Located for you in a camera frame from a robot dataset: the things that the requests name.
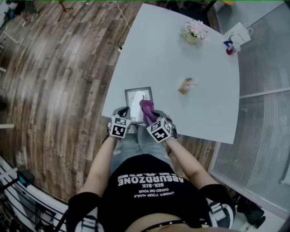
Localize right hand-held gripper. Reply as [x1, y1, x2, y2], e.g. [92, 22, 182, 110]
[145, 110, 179, 144]

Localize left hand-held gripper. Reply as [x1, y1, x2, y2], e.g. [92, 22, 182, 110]
[108, 106, 132, 139]

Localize purple cleaning cloth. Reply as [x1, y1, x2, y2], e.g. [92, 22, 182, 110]
[139, 95, 157, 126]

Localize grey picture frame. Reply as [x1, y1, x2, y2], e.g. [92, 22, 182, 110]
[124, 86, 154, 125]

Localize person's left forearm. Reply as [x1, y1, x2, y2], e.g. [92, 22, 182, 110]
[78, 135, 118, 195]

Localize person's right forearm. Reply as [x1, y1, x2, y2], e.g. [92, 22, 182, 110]
[165, 137, 218, 191]

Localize person's light blue jeans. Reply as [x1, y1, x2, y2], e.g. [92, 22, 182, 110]
[110, 126, 175, 175]

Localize wooden card holder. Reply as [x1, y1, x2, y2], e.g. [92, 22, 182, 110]
[178, 77, 197, 95]

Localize white table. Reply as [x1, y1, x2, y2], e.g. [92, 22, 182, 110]
[101, 2, 241, 145]

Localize person's black printed shirt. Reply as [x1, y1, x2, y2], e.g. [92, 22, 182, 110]
[65, 154, 237, 232]

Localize black studded belt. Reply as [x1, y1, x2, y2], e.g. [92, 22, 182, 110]
[140, 218, 209, 232]

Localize pink flowers in pot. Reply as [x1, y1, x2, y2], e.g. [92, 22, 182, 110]
[180, 19, 210, 45]

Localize black teal device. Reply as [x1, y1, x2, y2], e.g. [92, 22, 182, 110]
[16, 171, 36, 188]

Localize black rolling case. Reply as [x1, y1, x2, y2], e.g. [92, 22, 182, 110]
[237, 197, 266, 229]

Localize white paper bag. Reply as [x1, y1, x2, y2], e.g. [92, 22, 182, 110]
[223, 22, 254, 46]

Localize black office chair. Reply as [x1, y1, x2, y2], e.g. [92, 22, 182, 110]
[165, 0, 218, 14]

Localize white desk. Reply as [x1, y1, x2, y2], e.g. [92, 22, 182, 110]
[0, 29, 19, 73]

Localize black cable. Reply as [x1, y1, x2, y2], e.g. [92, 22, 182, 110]
[117, 17, 136, 49]

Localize white cable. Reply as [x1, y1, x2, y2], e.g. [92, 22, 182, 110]
[107, 0, 131, 30]

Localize black wire rack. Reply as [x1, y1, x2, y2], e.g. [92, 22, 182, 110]
[0, 156, 68, 232]

